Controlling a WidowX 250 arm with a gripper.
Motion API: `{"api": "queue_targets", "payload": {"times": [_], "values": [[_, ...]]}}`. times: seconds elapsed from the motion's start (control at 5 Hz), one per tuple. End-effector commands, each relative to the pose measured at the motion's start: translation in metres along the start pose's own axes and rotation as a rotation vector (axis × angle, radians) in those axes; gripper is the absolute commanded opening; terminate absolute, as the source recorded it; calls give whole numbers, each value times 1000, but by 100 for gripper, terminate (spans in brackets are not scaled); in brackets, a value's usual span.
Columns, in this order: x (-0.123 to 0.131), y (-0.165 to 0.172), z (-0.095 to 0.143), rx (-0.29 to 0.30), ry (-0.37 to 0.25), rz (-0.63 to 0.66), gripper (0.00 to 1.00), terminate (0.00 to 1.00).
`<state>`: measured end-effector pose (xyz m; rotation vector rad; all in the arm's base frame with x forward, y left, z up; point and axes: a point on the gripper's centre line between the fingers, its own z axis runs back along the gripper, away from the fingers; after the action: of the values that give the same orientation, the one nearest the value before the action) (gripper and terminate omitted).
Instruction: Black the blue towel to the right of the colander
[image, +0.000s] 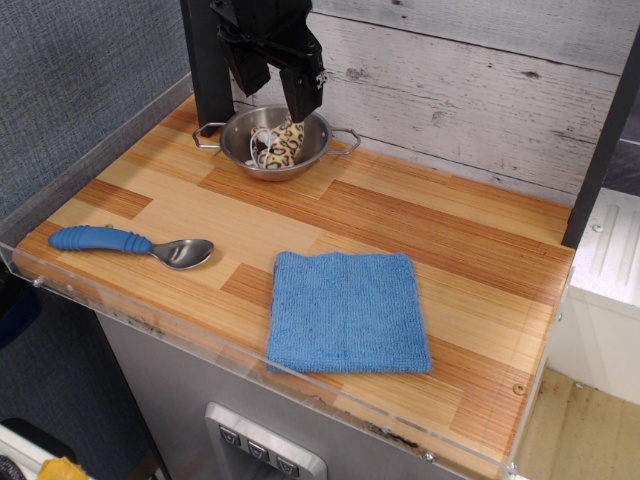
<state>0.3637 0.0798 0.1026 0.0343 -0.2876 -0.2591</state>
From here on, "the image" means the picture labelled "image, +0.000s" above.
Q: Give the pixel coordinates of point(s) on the white ribbed appliance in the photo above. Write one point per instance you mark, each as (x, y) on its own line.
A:
(596, 338)

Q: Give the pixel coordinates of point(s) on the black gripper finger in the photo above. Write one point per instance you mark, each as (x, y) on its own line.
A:
(303, 92)
(250, 71)

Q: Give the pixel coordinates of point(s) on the yellow object bottom left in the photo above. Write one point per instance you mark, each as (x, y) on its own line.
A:
(61, 469)

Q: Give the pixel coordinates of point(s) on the dark blue object left edge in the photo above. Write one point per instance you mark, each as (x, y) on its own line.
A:
(19, 316)

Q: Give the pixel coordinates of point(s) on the silver dispenser button panel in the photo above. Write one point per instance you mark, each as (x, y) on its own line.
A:
(263, 445)

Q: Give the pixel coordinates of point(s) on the leopard print plush toy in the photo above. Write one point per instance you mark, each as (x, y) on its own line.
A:
(277, 147)

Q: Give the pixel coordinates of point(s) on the blue towel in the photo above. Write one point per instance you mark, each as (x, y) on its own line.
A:
(340, 313)

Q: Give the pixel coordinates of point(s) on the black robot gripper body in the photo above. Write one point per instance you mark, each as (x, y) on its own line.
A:
(255, 34)

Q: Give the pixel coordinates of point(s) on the clear acrylic table guard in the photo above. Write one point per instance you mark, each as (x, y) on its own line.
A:
(489, 262)

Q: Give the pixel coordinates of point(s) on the steel colander with handles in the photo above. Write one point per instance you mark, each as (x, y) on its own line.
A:
(320, 139)

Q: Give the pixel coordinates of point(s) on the black vertical post right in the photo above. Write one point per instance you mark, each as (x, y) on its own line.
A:
(604, 38)

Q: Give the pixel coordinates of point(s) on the black vertical post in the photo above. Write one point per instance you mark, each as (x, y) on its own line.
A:
(209, 70)
(604, 38)

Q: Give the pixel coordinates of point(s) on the black vertical post left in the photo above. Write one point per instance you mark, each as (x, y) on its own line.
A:
(209, 70)

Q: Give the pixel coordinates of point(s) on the blue handled metal spoon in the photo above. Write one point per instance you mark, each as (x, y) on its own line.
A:
(177, 255)

